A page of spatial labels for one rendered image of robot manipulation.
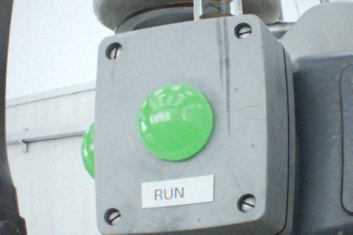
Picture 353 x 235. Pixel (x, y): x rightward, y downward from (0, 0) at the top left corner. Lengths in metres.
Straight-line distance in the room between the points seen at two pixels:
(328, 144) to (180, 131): 0.08
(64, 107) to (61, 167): 0.37
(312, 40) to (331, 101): 0.15
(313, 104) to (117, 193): 0.10
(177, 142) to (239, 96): 0.03
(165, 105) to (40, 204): 6.27
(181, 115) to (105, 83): 0.05
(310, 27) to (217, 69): 0.20
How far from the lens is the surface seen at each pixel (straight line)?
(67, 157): 6.70
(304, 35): 0.67
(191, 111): 0.46
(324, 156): 0.50
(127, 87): 0.49
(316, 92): 0.51
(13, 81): 7.15
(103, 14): 0.95
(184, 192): 0.46
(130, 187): 0.47
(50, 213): 6.68
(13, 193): 0.79
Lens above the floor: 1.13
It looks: 20 degrees up
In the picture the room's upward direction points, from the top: straight up
